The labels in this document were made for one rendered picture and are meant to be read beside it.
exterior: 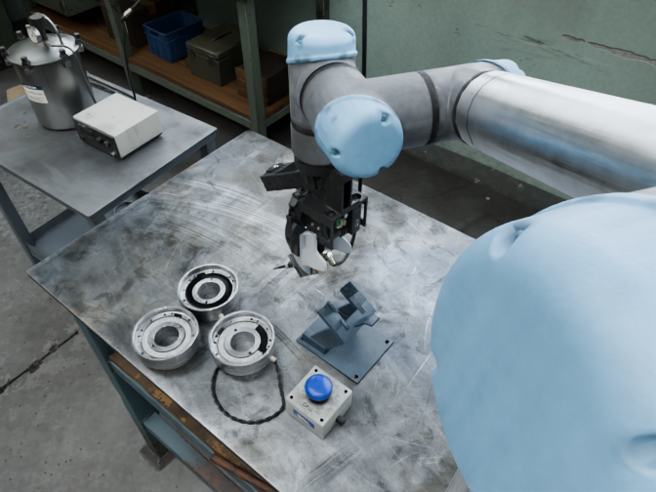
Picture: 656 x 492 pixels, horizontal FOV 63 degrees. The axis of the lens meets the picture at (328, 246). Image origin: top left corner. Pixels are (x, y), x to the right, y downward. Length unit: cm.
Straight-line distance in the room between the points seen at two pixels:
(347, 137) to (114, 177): 107
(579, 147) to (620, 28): 168
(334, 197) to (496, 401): 50
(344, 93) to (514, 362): 38
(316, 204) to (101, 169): 93
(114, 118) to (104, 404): 89
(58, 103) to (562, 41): 163
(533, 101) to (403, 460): 54
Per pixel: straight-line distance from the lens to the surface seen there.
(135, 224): 115
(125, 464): 177
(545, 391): 18
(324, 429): 79
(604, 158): 38
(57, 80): 165
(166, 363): 88
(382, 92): 53
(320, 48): 58
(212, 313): 92
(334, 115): 50
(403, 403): 85
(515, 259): 18
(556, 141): 41
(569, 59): 214
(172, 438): 149
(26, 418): 196
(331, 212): 68
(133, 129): 153
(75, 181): 152
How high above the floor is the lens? 155
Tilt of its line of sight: 46 degrees down
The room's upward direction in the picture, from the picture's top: straight up
